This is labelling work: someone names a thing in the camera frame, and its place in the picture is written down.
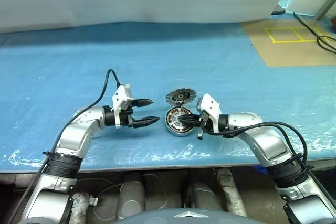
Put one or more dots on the blue table cover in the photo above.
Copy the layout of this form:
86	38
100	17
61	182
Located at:
183	58

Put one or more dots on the brown cardboard sheet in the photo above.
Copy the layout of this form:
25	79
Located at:
288	53

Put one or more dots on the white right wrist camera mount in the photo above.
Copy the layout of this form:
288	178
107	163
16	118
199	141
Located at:
210	106

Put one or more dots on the grey robot torso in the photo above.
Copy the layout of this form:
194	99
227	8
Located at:
189	216

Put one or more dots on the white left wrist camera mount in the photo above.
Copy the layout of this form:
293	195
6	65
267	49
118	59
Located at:
120	98

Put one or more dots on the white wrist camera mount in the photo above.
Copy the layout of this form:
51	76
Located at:
210	106
120	98

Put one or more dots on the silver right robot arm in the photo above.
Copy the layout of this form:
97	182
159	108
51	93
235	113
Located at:
267	142

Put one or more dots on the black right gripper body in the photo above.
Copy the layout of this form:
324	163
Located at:
206	123

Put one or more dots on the motor housing with copper windings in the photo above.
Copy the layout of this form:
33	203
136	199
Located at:
178	132

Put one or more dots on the red-brown block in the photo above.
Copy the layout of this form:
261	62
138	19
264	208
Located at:
334	24

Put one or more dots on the white wrapped pipe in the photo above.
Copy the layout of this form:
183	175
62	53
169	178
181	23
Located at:
232	192

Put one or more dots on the finned round motor lid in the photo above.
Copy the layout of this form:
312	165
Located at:
181	96

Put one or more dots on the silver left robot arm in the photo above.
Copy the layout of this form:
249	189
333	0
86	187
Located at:
76	134

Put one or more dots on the grey metal post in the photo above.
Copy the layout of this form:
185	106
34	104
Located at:
326	5

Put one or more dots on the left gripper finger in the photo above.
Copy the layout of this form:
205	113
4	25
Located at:
145	122
143	102

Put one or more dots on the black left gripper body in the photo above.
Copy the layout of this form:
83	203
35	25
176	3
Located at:
126	116

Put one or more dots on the dark rounded grey shape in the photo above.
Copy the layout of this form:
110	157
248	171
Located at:
203	195
132	197

